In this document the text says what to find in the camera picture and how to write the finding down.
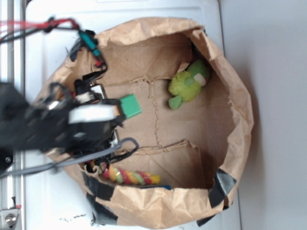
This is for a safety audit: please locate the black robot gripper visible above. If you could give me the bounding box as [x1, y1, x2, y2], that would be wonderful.
[31, 79, 126, 154]

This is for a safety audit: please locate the green rectangular block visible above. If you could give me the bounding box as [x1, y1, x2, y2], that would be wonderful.
[120, 94, 142, 119]

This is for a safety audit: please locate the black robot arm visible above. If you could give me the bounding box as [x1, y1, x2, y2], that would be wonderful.
[0, 82, 127, 152]

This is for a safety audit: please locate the blue rectangular block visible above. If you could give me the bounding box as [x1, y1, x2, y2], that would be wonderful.
[141, 185, 171, 190]

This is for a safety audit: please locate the brown paper bag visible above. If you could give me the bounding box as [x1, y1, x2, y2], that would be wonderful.
[40, 18, 255, 230]

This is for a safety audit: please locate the green fuzzy plush toy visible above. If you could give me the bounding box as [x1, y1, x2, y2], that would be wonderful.
[168, 59, 210, 110]

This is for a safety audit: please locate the multicolour twisted rope toy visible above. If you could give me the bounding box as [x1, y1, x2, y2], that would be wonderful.
[87, 161, 161, 185]

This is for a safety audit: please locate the grey cable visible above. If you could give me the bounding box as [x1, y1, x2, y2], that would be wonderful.
[0, 137, 140, 178]

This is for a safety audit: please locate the red and black cable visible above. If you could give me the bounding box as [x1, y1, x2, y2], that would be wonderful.
[0, 16, 108, 72]

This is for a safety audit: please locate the metal rail with bolts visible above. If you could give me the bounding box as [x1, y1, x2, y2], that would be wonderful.
[0, 0, 26, 230]

